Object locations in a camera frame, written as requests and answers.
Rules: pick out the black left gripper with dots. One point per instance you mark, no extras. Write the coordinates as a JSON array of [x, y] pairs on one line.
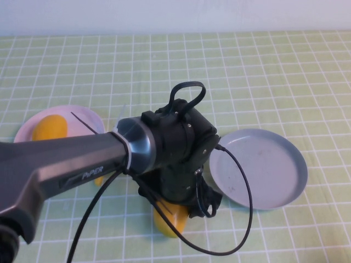
[[178, 186]]

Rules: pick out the green-tipped orange toy mango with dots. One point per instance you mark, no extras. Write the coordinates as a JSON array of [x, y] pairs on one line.
[[170, 227]]

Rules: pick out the all orange-yellow toy mango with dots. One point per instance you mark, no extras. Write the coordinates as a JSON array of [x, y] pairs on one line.
[[49, 127]]

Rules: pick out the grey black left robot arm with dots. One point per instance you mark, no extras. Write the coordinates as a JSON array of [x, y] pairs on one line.
[[68, 156]]

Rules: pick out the pale blue round plate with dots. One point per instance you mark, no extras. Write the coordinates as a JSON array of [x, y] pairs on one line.
[[268, 170]]

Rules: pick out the pink round plate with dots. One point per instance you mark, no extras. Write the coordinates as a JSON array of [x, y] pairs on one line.
[[26, 132]]

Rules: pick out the white zip tie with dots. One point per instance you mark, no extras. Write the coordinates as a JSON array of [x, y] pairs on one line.
[[129, 156]]

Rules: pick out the green checked tablecloth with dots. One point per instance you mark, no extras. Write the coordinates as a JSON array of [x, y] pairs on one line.
[[274, 82]]

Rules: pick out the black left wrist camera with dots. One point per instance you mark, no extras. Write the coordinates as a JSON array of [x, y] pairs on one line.
[[216, 141]]

